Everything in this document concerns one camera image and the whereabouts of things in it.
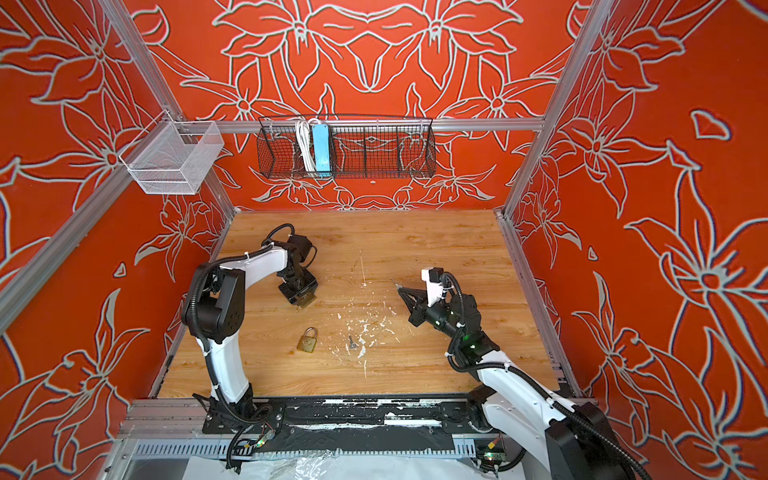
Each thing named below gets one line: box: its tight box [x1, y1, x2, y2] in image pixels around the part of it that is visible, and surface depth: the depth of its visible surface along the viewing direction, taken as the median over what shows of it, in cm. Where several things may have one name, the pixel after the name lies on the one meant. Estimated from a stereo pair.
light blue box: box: [312, 124, 331, 172], surface depth 92 cm
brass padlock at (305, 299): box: [295, 293, 317, 308], surface depth 95 cm
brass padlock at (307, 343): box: [296, 326, 317, 353], surface depth 87 cm
